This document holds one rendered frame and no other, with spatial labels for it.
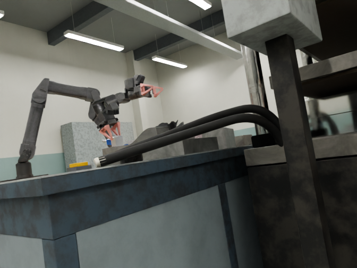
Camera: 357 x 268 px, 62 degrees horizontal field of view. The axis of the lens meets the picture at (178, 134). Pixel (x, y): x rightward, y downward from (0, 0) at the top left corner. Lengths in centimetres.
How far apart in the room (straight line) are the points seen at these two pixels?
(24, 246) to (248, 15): 75
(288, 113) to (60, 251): 63
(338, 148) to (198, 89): 884
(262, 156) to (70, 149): 649
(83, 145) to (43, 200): 667
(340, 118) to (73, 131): 636
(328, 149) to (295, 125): 21
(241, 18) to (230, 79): 843
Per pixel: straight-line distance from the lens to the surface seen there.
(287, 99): 83
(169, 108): 1034
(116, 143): 150
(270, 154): 105
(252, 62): 114
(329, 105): 147
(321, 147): 100
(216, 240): 109
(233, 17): 80
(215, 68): 949
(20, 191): 72
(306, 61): 186
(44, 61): 800
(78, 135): 731
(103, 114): 152
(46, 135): 749
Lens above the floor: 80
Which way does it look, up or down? 4 degrees up
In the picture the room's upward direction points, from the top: 9 degrees counter-clockwise
